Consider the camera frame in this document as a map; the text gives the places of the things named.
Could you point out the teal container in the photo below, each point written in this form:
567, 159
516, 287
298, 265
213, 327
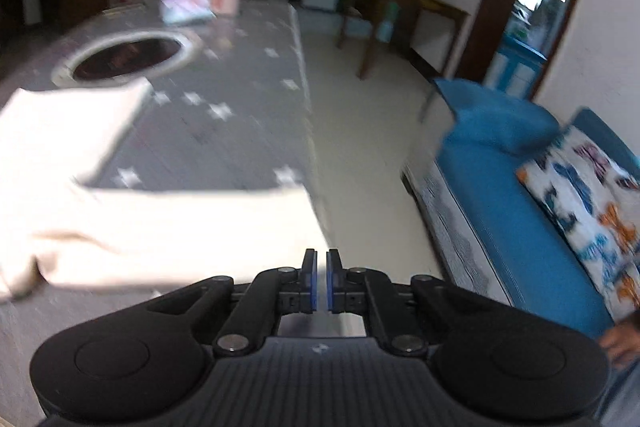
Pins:
387, 22

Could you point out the round black induction cooktop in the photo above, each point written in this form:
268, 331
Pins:
125, 57

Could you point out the pink white wipes packet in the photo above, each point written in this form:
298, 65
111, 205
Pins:
185, 4

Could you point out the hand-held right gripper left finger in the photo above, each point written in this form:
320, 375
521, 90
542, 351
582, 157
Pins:
314, 287

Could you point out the butterfly printed cushion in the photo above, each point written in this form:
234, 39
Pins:
585, 197

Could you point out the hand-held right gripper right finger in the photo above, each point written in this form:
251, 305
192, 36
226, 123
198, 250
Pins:
330, 287

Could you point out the cream white garment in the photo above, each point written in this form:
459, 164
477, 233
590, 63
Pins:
175, 227

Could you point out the blue cushion seat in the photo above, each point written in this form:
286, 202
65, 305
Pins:
500, 207

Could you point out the wooden side table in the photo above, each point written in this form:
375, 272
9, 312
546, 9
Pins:
425, 2

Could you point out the grey star-printed table cover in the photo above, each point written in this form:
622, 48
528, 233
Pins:
225, 72

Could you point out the blue cabinet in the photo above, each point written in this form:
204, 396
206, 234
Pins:
515, 67

